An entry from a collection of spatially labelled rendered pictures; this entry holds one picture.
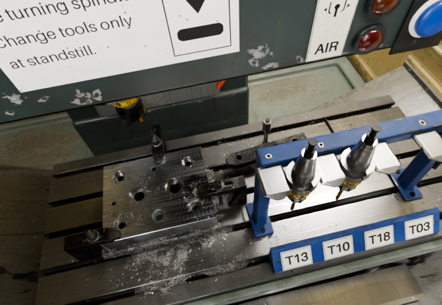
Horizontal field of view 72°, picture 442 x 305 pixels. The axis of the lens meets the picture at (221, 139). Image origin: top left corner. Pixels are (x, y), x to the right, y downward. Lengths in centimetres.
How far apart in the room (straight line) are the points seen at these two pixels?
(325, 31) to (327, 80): 150
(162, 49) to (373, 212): 84
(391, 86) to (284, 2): 124
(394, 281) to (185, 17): 102
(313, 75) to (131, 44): 158
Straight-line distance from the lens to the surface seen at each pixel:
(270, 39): 24
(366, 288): 107
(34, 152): 170
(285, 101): 160
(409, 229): 95
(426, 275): 119
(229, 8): 21
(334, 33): 26
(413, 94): 142
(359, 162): 61
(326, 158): 64
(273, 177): 60
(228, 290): 85
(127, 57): 22
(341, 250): 88
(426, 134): 75
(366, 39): 27
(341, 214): 95
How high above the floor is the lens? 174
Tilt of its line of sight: 54 degrees down
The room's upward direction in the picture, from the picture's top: 6 degrees counter-clockwise
